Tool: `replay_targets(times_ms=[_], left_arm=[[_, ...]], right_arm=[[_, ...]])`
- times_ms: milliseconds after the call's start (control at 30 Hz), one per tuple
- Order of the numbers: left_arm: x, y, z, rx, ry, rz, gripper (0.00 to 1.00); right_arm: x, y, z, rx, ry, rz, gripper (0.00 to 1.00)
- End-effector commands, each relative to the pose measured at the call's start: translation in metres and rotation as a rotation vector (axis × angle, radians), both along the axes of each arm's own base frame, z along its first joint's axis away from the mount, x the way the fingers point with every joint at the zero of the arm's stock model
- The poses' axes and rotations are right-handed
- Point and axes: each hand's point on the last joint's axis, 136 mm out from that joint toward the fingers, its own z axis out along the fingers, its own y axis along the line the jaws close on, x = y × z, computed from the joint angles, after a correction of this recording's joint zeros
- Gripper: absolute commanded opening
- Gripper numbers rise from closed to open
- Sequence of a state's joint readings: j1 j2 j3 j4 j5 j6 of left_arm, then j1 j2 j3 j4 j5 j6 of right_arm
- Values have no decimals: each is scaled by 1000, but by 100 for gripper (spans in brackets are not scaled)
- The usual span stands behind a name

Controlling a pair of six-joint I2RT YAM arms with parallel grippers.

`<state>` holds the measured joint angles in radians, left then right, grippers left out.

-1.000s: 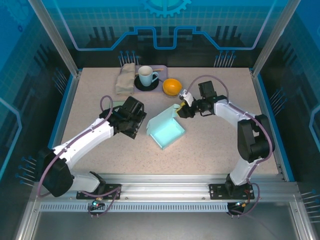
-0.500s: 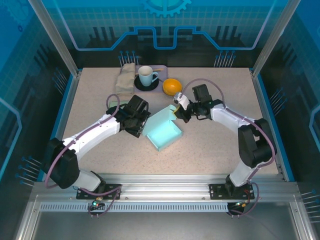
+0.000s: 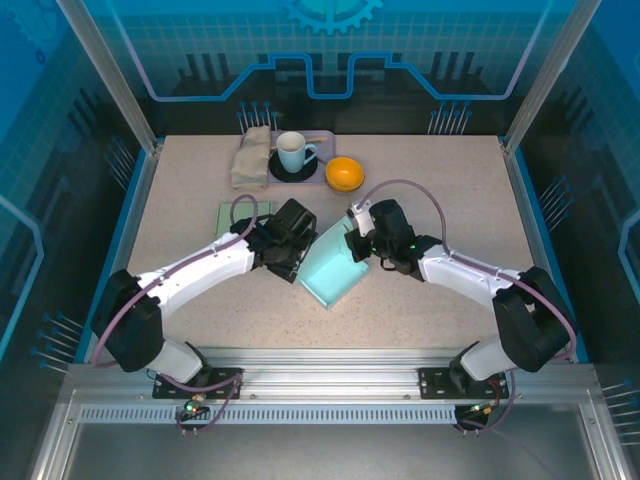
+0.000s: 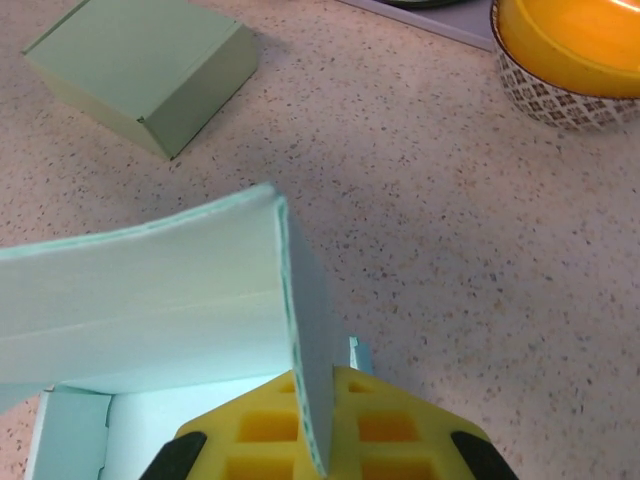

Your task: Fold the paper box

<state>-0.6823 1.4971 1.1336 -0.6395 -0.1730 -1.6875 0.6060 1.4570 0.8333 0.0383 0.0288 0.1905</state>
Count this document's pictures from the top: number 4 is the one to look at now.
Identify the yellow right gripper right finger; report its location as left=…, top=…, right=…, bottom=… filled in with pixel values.
left=327, top=365, right=519, bottom=480

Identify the lavender tray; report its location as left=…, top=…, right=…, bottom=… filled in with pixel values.
left=334, top=0, right=496, bottom=53

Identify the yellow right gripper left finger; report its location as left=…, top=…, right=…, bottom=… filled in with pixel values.
left=144, top=369, right=321, bottom=480

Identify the green paper box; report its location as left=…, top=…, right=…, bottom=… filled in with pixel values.
left=22, top=0, right=259, bottom=161

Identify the light blue paper box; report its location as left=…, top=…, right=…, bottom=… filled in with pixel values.
left=0, top=182, right=375, bottom=480

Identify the orange patterned bowl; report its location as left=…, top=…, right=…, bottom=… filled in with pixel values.
left=489, top=0, right=640, bottom=134

